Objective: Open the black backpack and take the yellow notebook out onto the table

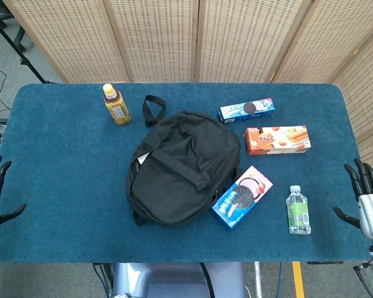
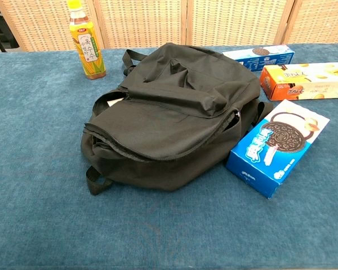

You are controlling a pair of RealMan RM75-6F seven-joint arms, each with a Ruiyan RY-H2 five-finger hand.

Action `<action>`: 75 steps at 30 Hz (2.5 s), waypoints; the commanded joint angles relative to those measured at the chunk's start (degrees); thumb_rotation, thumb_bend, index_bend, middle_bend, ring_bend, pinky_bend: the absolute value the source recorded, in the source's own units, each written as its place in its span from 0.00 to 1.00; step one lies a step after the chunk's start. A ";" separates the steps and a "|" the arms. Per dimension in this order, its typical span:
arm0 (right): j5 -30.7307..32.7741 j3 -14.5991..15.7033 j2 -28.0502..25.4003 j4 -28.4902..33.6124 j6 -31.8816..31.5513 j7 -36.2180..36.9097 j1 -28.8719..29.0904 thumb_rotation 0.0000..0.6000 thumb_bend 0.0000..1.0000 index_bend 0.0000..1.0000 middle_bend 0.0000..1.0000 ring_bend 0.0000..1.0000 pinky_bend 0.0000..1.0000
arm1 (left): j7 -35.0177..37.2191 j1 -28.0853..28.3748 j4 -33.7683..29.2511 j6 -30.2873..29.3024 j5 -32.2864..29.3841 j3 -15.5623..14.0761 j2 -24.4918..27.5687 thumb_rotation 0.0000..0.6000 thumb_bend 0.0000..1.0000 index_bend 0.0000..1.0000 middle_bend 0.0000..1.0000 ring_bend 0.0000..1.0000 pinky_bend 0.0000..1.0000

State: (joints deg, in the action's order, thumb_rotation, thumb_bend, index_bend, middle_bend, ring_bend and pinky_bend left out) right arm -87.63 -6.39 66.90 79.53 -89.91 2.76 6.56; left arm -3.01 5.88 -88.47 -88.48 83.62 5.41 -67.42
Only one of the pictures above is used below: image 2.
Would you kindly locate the black fabric backpack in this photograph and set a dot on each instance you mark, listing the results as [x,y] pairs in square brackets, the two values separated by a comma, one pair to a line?
[169,132]

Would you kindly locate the pale yellow packet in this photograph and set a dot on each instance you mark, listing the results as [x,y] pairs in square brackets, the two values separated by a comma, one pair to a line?
[114,102]

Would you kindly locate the large blue Oreo box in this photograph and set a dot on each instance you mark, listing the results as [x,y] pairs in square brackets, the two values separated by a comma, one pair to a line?
[270,157]

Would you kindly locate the wicker folding screen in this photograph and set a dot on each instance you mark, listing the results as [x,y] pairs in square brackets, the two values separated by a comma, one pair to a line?
[146,22]

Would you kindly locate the yellow corn tea bottle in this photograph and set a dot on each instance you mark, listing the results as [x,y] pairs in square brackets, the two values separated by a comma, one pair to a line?
[87,53]

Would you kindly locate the slim blue Oreo box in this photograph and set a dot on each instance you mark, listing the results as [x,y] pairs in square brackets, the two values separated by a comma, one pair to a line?
[270,59]

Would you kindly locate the blue tablecloth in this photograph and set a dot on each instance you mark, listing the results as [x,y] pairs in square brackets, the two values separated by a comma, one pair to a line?
[45,168]

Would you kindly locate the orange biscuit stick box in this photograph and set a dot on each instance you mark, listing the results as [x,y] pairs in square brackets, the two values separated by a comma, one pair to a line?
[304,84]

